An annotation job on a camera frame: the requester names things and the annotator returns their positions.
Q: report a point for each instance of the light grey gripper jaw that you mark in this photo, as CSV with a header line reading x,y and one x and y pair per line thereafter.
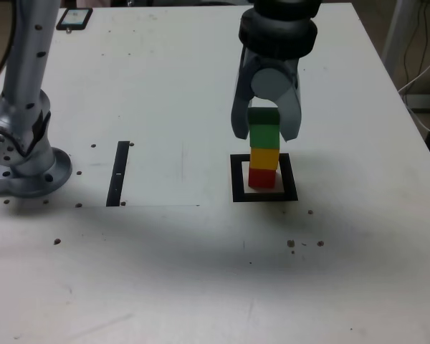
x,y
290,114

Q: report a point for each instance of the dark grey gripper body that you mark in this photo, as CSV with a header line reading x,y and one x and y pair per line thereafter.
x,y
268,61

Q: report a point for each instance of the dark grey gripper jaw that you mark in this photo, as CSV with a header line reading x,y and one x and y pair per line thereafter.
x,y
241,114

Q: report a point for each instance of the green cube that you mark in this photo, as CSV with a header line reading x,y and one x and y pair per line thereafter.
x,y
263,134

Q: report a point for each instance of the yellow cube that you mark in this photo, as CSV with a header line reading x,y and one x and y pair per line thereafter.
x,y
263,157

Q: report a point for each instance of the red cube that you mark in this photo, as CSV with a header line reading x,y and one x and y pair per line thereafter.
x,y
261,178

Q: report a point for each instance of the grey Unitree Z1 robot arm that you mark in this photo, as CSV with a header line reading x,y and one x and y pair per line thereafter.
x,y
28,53

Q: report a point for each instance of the black tape square outline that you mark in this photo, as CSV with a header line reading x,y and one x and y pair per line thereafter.
x,y
236,186

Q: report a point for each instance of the black tape strip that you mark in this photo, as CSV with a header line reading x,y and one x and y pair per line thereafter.
x,y
116,186

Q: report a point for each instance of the black smartphone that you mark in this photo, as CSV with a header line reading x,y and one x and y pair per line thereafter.
x,y
73,19

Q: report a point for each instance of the white frame post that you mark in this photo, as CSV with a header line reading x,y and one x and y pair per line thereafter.
x,y
397,28

